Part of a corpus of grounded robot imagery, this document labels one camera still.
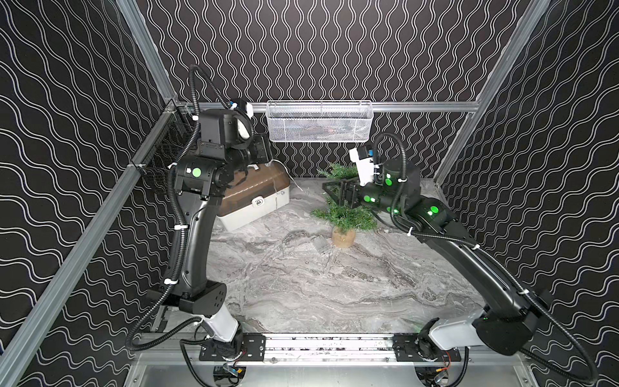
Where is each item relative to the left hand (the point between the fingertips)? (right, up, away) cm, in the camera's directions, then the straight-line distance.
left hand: (266, 133), depth 62 cm
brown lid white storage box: (-8, -11, +46) cm, 48 cm away
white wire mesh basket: (+16, +26, +65) cm, 71 cm away
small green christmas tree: (+22, -23, +15) cm, 35 cm away
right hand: (+17, -12, +3) cm, 21 cm away
